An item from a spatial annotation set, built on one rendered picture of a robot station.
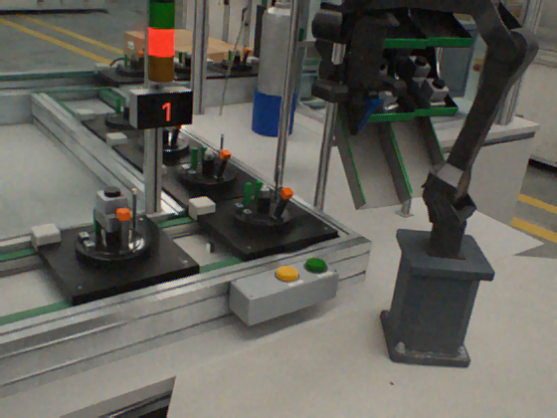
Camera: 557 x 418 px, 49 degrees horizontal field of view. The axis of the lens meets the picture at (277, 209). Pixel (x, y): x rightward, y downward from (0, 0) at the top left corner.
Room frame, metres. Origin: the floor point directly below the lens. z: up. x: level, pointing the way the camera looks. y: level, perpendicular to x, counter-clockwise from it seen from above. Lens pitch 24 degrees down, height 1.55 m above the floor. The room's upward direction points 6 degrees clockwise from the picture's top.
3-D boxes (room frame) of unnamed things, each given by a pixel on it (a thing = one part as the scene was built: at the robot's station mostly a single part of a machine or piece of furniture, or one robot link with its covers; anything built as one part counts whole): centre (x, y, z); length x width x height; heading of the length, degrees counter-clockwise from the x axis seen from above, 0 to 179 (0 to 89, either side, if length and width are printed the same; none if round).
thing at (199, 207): (1.23, 0.03, 1.01); 0.24 x 0.24 x 0.13; 38
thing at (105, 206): (1.03, 0.31, 1.06); 0.08 x 0.04 x 0.07; 39
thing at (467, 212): (0.99, -0.30, 1.15); 0.09 x 0.07 x 0.06; 147
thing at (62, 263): (1.02, 0.30, 0.96); 0.24 x 0.24 x 0.02; 38
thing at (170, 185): (1.42, 0.18, 1.01); 0.24 x 0.24 x 0.13; 38
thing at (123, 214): (0.99, 0.28, 1.04); 0.04 x 0.02 x 0.08; 38
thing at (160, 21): (1.21, 0.26, 1.38); 0.05 x 0.05 x 0.05
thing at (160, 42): (1.21, 0.26, 1.33); 0.05 x 0.05 x 0.05
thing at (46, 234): (1.04, 0.44, 0.97); 0.05 x 0.05 x 0.04; 38
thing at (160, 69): (1.21, 0.26, 1.28); 0.05 x 0.05 x 0.05
